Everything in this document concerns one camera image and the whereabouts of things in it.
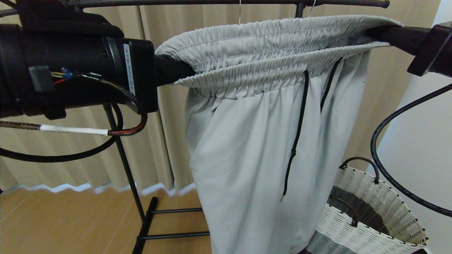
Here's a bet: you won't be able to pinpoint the pale grey shorts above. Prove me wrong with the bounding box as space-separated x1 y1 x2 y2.
155 15 404 254

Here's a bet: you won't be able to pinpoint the black clothes rack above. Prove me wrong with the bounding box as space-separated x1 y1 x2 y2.
0 0 389 254

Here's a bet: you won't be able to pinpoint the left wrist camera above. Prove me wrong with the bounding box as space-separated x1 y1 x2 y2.
14 0 125 38

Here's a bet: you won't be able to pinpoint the white laundry basket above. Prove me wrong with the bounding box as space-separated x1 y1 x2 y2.
304 157 429 254

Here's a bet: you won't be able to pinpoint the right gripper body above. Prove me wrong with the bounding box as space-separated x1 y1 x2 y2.
407 21 452 78

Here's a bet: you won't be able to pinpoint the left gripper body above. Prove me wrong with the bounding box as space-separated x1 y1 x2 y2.
0 23 159 120

